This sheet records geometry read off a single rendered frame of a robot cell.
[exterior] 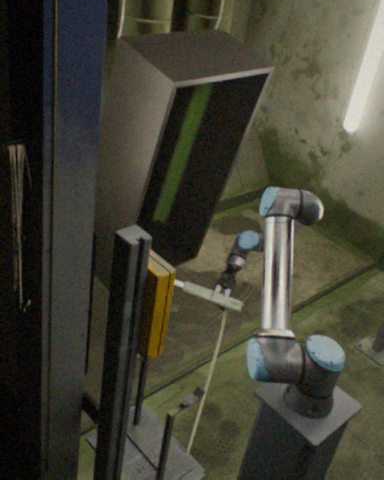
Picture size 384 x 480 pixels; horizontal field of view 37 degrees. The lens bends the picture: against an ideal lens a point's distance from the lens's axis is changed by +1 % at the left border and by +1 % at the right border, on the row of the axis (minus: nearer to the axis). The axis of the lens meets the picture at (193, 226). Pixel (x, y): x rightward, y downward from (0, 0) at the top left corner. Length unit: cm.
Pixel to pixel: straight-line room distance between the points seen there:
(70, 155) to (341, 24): 298
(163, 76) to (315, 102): 240
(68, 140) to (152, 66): 73
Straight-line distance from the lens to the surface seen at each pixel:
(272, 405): 228
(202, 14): 403
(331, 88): 438
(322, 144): 448
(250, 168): 473
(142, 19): 363
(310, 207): 225
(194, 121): 299
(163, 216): 335
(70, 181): 167
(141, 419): 194
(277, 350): 211
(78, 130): 162
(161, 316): 133
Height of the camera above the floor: 230
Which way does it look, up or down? 32 degrees down
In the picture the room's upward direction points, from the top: 10 degrees clockwise
